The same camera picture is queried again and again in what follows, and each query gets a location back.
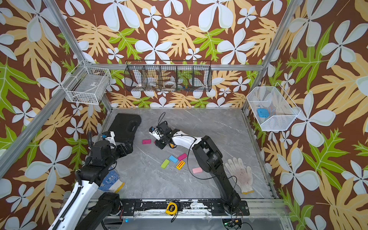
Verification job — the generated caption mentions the light pink block bottom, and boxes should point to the light pink block bottom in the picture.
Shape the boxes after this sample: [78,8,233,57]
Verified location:
[192,167,203,174]

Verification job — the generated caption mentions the white wire basket left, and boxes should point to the white wire basket left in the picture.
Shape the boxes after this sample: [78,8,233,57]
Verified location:
[62,61,111,105]

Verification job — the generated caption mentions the blue block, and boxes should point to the blue block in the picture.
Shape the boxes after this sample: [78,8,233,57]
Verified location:
[169,155,178,163]

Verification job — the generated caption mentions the white wire basket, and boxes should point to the white wire basket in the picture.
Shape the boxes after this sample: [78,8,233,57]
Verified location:
[246,84,301,132]
[62,61,111,105]

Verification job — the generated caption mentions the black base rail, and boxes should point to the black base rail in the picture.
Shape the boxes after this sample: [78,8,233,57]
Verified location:
[117,198,250,217]

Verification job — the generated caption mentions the white work glove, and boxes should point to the white work glove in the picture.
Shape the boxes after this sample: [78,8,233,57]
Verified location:
[225,158,254,194]

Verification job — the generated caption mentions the black plastic case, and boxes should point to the black plastic case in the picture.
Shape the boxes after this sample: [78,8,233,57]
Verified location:
[108,113,141,143]

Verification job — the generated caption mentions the blue object in basket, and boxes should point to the blue object in basket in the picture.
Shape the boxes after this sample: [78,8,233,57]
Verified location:
[257,108,270,118]

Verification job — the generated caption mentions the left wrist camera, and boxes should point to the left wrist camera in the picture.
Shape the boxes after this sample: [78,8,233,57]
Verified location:
[101,131,116,146]

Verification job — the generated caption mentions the yellow tape measure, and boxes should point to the yellow tape measure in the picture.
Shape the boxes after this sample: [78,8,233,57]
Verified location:
[165,202,178,216]

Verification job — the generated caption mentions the black wire basket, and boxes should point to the black wire basket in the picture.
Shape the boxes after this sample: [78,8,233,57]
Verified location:
[123,59,213,92]

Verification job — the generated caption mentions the green block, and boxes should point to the green block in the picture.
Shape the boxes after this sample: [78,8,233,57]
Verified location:
[161,159,170,169]

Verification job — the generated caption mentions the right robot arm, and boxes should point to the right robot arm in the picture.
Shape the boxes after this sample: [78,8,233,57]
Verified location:
[149,121,241,214]

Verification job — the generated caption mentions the blue knit glove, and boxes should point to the blue knit glove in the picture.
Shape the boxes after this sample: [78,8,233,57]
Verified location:
[98,170,125,193]

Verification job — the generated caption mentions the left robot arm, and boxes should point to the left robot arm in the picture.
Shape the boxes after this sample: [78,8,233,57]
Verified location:
[49,140,133,230]

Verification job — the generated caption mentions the yellow red striped block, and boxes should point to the yellow red striped block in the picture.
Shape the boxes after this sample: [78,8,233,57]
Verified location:
[176,160,185,170]

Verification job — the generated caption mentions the white wire basket right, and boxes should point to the white wire basket right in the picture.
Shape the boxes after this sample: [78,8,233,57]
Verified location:
[246,84,301,132]

